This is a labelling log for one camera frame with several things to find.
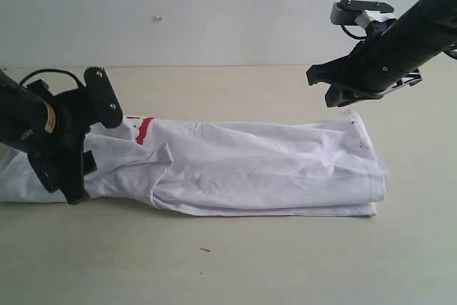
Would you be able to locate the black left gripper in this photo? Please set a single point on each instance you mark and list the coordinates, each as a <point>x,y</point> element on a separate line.
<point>57,154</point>

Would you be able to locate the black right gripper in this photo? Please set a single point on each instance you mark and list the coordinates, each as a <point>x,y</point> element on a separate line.
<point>372,67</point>

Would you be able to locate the white t-shirt red lettering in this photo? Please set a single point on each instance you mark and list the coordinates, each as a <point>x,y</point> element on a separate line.
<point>239,168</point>

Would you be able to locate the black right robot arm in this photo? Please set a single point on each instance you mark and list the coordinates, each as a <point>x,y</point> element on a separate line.
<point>437,20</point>

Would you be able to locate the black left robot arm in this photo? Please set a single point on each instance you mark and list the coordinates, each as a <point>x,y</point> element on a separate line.
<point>20,115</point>

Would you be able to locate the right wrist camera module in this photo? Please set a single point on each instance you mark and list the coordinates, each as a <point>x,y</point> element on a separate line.
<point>360,13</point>

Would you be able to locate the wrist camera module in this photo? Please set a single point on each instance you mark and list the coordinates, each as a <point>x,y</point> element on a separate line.
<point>360,13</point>
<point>102,97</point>

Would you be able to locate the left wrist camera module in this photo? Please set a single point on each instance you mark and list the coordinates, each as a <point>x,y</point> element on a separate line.
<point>102,97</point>

